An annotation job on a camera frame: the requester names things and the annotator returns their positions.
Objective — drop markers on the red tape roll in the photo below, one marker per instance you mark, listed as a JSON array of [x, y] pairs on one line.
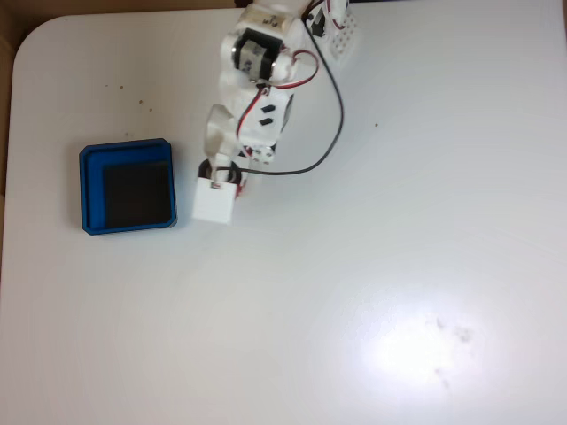
[[204, 168]]

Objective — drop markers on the blue square box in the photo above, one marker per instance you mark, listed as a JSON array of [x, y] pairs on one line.
[[90, 195]]

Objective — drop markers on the white square camera box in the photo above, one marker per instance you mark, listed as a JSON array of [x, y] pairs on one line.
[[215, 201]]

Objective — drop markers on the white perforated base plate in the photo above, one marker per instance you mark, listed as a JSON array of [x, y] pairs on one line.
[[343, 44]]

